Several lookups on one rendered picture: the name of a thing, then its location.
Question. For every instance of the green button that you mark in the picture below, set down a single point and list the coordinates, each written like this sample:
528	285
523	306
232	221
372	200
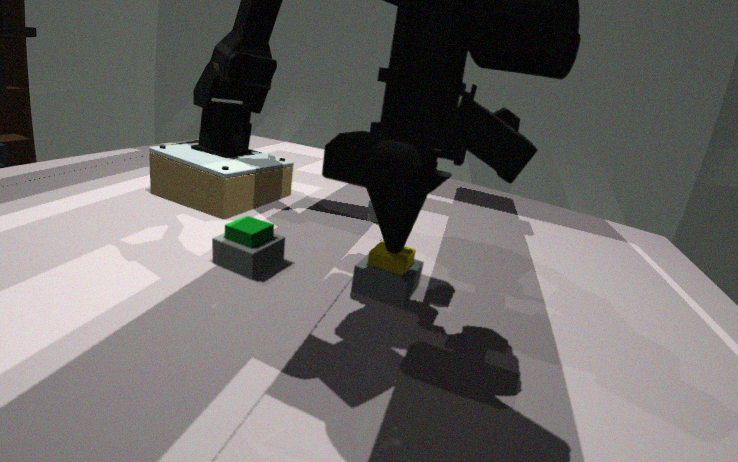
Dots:
248	247

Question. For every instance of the small white block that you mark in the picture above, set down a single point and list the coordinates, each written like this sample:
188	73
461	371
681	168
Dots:
371	216

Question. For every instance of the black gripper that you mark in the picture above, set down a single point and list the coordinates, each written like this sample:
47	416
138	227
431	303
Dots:
397	160

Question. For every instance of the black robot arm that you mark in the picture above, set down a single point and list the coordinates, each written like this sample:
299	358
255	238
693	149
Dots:
537	37

